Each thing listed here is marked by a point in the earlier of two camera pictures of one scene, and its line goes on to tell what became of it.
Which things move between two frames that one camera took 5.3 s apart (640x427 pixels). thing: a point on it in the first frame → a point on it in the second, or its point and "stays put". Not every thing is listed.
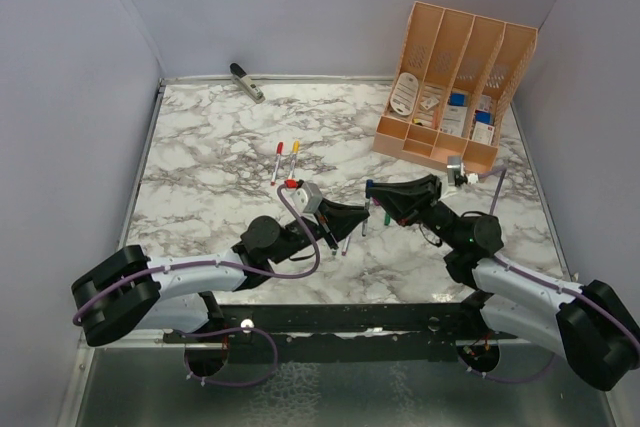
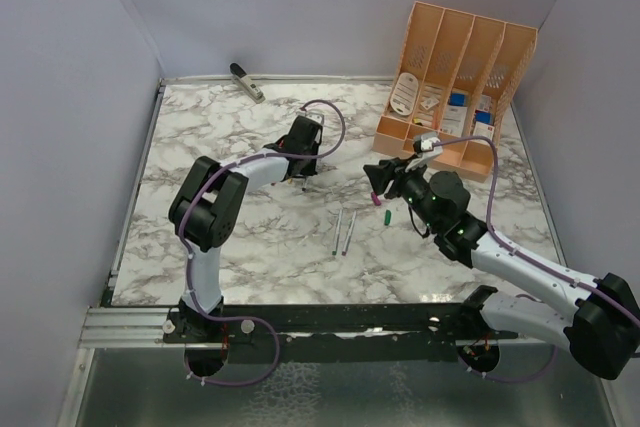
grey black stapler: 241,78 stays put
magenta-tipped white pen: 344,249 stays put
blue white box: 457,99 stays put
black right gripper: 403,200 → 391,169
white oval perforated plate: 404,93 stays put
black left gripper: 340,220 → 309,169
